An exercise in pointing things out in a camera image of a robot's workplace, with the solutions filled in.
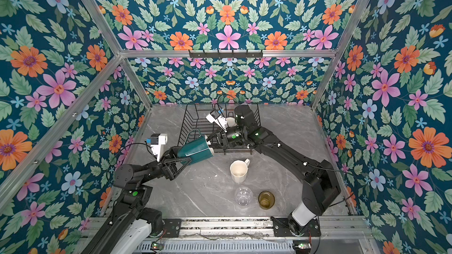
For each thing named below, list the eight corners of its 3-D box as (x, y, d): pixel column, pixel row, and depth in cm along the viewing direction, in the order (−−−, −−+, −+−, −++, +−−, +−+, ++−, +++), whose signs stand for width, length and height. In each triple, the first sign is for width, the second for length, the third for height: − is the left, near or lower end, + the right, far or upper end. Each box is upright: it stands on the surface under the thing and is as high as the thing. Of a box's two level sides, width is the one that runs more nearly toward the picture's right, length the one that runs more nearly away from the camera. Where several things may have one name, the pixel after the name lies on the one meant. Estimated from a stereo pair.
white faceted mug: (230, 184, 87) (230, 176, 79) (231, 168, 93) (230, 159, 85) (249, 184, 87) (250, 176, 79) (248, 168, 93) (249, 158, 85)
